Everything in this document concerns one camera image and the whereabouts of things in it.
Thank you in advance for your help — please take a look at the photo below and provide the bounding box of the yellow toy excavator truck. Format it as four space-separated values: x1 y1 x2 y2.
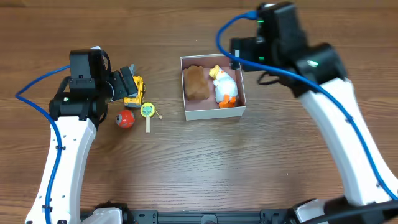
121 64 146 108

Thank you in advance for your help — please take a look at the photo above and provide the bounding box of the red ball with eye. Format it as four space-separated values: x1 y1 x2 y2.
116 110 135 129

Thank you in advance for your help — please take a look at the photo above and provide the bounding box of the yellow wooden rattle drum toy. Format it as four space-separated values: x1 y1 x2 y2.
140 102 163 133

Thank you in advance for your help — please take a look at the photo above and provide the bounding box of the white plush duck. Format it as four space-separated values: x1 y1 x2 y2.
209 65 238 108

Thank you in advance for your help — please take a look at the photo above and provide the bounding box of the brown plush toy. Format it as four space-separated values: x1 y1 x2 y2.
183 65 210 100

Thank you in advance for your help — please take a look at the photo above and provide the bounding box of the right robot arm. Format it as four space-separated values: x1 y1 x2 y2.
227 2 397 223

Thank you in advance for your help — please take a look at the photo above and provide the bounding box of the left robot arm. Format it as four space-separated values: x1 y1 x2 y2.
25 46 132 223

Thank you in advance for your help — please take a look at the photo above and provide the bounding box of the white cardboard box pink inside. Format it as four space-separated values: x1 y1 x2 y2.
180 54 246 121

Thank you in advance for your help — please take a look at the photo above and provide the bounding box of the left blue cable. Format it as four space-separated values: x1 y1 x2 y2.
14 64 72 224

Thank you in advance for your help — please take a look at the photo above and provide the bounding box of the blue cable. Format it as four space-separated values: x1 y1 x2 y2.
14 64 72 224
216 11 398 202

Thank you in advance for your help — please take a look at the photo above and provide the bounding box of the right blue cable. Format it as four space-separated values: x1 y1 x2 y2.
216 11 398 202

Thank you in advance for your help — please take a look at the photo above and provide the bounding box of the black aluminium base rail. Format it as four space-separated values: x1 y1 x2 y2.
121 209 298 224

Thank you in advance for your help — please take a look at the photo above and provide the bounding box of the black cable bottom right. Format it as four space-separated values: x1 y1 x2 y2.
303 202 398 224

